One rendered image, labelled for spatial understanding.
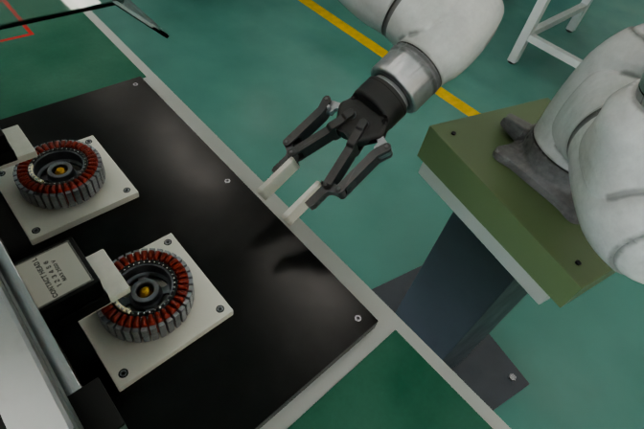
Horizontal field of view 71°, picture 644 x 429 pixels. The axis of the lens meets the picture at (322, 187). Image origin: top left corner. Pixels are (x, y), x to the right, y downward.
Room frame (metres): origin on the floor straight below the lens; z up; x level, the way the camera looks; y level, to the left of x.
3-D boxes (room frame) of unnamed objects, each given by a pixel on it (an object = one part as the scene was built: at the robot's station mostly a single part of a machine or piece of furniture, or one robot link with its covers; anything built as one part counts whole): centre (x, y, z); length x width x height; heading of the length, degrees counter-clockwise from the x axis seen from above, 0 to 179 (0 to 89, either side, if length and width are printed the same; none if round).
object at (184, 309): (0.25, 0.18, 0.80); 0.11 x 0.11 x 0.04
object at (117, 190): (0.40, 0.37, 0.78); 0.15 x 0.15 x 0.01; 52
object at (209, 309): (0.25, 0.18, 0.78); 0.15 x 0.15 x 0.01; 52
